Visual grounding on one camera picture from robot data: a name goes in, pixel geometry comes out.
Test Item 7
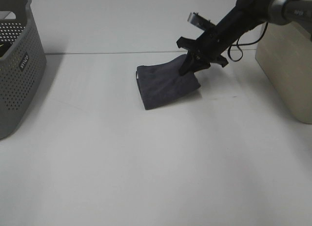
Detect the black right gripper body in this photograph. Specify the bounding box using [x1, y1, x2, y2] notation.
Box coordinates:
[176, 1, 246, 67]

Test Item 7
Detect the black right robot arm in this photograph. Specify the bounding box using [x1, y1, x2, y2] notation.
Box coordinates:
[176, 0, 312, 75]

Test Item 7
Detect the grey perforated plastic basket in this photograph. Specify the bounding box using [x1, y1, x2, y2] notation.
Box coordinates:
[0, 0, 46, 138]

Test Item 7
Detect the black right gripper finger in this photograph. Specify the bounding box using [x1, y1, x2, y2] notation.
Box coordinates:
[179, 53, 194, 76]
[191, 58, 211, 72]

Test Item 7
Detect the beige plastic bin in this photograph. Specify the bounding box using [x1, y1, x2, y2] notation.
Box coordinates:
[255, 22, 312, 124]

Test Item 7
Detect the dark grey towel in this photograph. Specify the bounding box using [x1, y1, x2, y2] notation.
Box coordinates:
[136, 54, 200, 110]

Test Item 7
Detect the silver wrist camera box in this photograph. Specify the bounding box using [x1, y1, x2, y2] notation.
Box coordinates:
[187, 12, 215, 31]

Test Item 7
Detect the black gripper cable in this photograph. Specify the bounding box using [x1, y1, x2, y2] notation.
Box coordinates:
[227, 21, 269, 62]

